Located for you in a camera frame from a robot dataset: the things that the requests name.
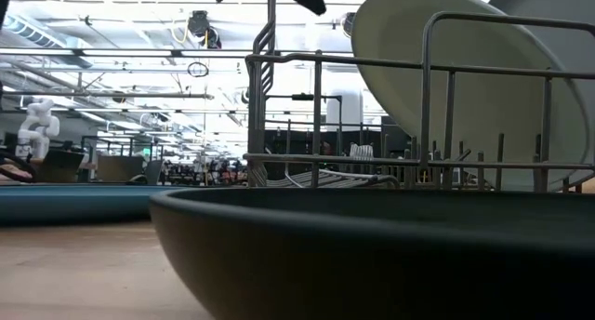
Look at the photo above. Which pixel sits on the grey plate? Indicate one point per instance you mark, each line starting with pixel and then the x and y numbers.
pixel 488 115

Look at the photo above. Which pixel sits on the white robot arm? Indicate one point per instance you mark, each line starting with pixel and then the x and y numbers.
pixel 39 124

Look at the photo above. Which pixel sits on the white round column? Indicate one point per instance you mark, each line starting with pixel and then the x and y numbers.
pixel 348 110

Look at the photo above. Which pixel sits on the tan panel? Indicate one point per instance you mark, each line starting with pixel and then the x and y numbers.
pixel 118 167

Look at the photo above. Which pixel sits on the dark brown panel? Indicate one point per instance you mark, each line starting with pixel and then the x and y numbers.
pixel 60 164

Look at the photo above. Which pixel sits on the dark foreground bowl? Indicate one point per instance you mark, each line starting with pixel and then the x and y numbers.
pixel 372 264

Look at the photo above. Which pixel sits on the person's hand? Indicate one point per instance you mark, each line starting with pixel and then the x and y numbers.
pixel 11 171

